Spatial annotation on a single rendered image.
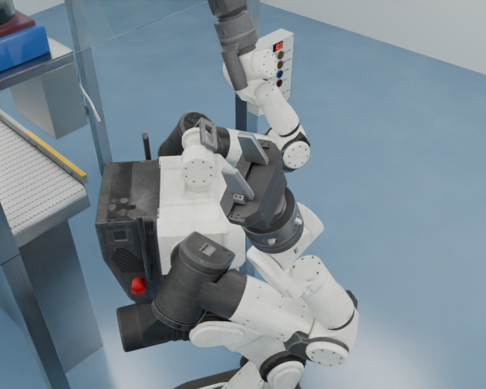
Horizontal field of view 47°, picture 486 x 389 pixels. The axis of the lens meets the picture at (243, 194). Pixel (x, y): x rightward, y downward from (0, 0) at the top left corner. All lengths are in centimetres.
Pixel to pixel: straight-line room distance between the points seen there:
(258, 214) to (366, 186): 256
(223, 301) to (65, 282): 120
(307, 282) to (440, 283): 193
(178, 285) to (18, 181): 96
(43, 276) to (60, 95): 74
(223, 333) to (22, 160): 91
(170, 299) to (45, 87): 74
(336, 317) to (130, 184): 51
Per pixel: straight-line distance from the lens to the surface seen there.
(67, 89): 160
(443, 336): 265
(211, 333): 144
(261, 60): 132
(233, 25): 132
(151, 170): 124
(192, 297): 104
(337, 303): 100
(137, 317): 145
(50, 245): 203
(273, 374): 169
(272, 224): 79
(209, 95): 399
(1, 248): 165
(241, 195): 72
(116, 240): 117
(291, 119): 145
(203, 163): 109
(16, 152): 201
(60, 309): 225
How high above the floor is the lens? 206
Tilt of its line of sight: 41 degrees down
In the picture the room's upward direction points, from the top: straight up
